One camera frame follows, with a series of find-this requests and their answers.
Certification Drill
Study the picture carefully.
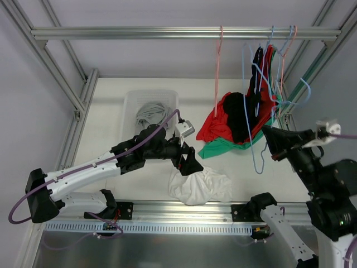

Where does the aluminium hanging rail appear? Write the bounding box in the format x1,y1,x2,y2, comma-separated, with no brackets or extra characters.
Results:
30,26,342,41

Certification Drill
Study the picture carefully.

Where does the pink hanger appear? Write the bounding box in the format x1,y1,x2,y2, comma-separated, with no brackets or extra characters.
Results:
274,25,298,119
214,25,224,117

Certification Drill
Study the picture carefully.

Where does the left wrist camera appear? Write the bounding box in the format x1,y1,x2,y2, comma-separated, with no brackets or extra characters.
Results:
174,120,195,147

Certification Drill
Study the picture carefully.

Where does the grey tank top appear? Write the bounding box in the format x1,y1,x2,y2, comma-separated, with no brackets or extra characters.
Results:
136,102,173,131

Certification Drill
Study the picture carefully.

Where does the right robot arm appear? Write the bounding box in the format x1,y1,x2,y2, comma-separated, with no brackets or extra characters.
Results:
247,123,356,267

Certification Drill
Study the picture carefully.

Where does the white plastic basket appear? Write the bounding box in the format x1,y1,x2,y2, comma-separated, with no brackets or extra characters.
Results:
119,89,179,142

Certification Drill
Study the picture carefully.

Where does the black tank top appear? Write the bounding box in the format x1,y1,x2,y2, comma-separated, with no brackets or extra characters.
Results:
223,47,266,143

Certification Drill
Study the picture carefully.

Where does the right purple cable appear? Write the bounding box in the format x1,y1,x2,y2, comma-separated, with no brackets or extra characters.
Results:
326,133,357,268

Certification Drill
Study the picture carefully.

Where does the blue hanger right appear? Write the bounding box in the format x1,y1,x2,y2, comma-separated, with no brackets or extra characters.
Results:
274,25,297,97

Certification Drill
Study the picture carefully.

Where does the green tank top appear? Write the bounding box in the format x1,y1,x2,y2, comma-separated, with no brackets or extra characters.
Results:
197,50,283,159

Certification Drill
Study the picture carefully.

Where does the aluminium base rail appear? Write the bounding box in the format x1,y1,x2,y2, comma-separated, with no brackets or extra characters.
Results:
55,198,310,224

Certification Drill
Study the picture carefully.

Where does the right aluminium frame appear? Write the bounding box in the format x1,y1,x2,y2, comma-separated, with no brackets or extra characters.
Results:
277,0,357,135

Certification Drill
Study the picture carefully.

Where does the red tank top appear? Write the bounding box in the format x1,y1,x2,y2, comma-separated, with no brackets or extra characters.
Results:
195,44,278,150

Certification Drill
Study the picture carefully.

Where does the light blue hanger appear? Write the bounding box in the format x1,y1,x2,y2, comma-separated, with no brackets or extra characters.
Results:
241,43,312,175

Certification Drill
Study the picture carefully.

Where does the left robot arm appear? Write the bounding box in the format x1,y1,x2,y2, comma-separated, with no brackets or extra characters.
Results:
25,125,204,223

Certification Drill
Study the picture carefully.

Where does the blue hanger with black top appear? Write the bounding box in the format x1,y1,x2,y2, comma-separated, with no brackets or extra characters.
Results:
254,25,275,117

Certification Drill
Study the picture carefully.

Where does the aluminium frame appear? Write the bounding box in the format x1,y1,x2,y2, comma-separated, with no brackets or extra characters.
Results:
1,1,99,169
277,0,357,135

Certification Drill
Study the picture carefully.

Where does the white tank top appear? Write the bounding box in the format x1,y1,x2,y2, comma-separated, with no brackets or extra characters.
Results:
168,166,233,206

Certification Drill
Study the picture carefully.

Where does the white slotted cable duct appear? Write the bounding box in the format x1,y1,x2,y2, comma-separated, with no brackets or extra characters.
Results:
45,221,253,236

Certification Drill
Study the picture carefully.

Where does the left aluminium frame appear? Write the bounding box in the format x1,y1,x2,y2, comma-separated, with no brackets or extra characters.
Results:
1,1,99,169

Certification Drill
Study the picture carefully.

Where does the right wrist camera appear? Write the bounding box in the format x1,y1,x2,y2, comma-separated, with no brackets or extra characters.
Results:
302,118,341,148

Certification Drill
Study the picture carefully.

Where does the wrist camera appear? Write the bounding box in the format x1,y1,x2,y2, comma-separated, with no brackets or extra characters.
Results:
174,120,195,147
302,118,341,148

